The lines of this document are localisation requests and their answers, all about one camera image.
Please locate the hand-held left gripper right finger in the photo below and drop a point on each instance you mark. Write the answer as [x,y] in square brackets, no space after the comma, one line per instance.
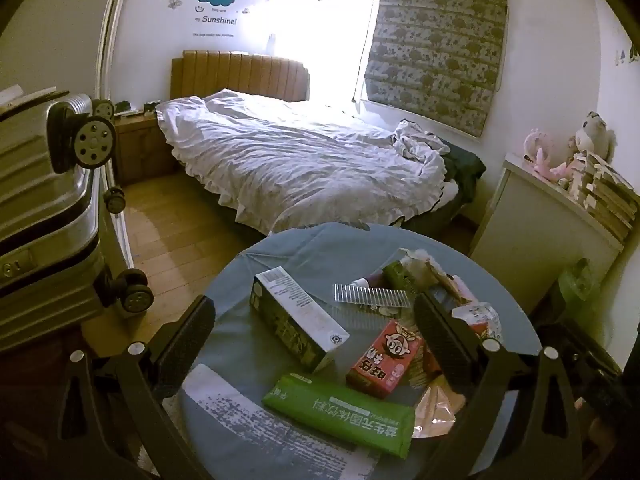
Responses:
[440,340]

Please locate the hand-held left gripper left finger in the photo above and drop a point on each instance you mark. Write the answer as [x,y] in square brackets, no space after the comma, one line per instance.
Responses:
[187,332]

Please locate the pink plastic bag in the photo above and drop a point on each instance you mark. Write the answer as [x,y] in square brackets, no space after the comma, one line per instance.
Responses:
[437,410]

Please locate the white and red snack packet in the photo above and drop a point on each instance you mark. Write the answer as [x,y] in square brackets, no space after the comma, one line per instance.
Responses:
[480,320]

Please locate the red milk carton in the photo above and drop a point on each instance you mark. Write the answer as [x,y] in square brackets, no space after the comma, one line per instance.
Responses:
[385,360]

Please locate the round table with blue cloth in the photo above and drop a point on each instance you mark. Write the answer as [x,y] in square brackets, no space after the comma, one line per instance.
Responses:
[240,280]

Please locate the clear plastic comb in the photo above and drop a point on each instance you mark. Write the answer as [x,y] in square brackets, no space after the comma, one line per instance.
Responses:
[370,300]

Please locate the printed white paper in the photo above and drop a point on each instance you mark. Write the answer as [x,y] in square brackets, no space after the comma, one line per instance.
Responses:
[225,410]

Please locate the green plastic bag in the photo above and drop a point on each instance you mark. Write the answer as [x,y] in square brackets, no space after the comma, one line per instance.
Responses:
[577,285]

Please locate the small pink tube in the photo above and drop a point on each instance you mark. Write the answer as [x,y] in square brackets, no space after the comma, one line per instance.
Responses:
[367,280]

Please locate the green and white carton box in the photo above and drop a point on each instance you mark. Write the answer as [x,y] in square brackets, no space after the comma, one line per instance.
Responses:
[295,320]

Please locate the green drink powder packet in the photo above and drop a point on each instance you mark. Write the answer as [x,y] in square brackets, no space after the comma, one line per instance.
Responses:
[340,410]

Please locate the white cabinet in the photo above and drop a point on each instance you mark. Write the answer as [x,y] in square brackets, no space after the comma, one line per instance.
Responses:
[540,225]

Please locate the dark green bed sheet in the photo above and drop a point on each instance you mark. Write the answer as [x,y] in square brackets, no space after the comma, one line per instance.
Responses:
[465,170]

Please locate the stack of books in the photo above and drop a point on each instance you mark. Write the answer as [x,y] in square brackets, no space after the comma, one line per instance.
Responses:
[607,195]

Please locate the wooden nightstand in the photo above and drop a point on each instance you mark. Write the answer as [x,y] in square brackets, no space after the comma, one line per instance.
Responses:
[142,145]

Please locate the silver suitcase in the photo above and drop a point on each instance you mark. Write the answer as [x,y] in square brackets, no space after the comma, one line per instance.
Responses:
[45,200]

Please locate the crumpled white garment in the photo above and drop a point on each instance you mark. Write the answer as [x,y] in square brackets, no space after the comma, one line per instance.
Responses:
[417,140]

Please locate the bed with white duvet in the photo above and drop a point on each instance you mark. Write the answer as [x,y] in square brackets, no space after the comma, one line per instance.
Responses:
[300,160]

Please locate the white plush toy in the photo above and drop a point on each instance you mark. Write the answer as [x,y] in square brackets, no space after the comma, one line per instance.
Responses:
[595,135]

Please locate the brown padded headboard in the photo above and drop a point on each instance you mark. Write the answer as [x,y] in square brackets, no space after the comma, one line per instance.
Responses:
[240,75]

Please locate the patterned window blind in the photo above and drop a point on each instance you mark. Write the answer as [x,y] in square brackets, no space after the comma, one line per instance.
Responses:
[435,45]

